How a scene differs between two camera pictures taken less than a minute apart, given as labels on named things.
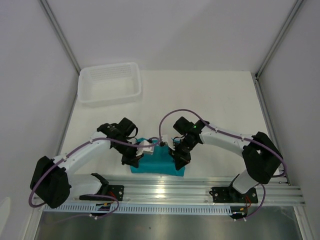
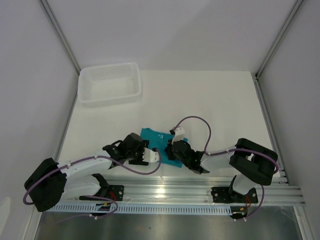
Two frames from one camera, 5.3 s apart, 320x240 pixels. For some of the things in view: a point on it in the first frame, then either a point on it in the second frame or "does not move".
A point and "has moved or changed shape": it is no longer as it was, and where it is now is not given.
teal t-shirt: [159, 162] has moved or changed shape
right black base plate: [229, 195] does not move
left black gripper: [132, 160] -> [140, 161]
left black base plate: [116, 191] does not move
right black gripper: [180, 159] -> [170, 156]
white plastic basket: [105, 84] does not move
